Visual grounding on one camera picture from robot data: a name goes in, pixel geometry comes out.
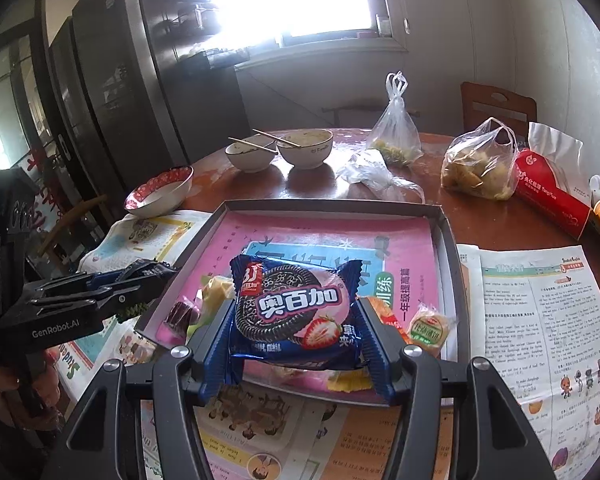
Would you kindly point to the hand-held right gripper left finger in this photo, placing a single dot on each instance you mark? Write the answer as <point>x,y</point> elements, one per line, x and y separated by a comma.
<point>215,355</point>

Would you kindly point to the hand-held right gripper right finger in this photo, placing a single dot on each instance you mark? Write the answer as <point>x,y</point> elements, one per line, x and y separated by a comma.
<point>375,360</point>

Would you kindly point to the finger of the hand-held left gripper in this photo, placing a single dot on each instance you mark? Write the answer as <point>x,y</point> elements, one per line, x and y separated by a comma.
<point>120,295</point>
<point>105,278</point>

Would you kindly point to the green pea snack packet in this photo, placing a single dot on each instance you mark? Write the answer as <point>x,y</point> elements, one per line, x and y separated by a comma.
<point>132,311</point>

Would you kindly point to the light green snack packet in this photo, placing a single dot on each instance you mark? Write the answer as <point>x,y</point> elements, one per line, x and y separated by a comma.
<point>196,331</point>

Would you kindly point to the yellow snack packet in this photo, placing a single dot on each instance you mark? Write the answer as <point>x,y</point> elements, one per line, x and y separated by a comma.
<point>350,382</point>

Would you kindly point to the small dark candy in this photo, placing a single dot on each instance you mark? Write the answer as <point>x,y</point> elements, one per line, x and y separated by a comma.
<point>180,316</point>

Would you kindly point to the green label mooncake packet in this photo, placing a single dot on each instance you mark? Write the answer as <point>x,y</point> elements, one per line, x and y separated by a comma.
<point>430,330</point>

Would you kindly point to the yellow wafer bar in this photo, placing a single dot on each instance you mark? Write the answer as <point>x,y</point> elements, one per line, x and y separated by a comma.
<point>216,291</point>

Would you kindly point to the blue sandwich cookie packet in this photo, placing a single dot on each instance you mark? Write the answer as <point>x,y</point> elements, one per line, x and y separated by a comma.
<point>290,305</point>

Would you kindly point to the shallow grey cardboard box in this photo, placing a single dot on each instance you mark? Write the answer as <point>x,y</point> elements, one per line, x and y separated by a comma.
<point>450,260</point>

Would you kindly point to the plastic bag of fried snacks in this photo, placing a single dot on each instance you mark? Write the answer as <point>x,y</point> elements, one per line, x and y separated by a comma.
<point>480,170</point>

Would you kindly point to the person's left hand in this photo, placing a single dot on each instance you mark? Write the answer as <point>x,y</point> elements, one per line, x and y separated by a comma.
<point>0,395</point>

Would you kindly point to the wooden armchair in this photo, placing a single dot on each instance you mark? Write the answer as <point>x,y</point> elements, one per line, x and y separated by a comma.
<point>75,220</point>

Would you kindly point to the colourful picture newspaper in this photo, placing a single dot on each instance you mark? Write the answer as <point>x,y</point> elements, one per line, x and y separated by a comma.
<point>260,425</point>

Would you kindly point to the red patterned bowl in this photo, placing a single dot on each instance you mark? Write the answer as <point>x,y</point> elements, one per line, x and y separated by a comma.
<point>157,192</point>

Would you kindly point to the text newspaper with cartoons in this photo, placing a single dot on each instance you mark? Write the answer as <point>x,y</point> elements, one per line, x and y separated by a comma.
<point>530,335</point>

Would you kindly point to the dark refrigerator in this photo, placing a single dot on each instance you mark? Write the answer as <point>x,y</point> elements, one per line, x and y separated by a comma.
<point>120,75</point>

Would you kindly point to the crumpled clear plastic bag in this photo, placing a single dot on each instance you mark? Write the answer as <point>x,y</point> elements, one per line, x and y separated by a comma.
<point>375,172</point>

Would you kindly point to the white ceramic bowl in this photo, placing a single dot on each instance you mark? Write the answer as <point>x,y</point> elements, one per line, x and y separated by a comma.
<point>250,157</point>
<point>305,152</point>

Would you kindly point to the wooden chopsticks pair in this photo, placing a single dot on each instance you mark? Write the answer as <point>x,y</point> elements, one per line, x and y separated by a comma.
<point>275,138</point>
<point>250,143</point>

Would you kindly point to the tied clear plastic bag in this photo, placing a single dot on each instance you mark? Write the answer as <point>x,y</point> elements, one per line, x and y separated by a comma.
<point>395,130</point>

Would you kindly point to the red tissue pack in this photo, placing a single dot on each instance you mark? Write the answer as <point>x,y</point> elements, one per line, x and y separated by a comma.
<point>550,190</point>

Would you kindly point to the brown wooden chair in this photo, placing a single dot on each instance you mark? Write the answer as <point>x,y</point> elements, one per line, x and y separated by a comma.
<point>497,105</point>

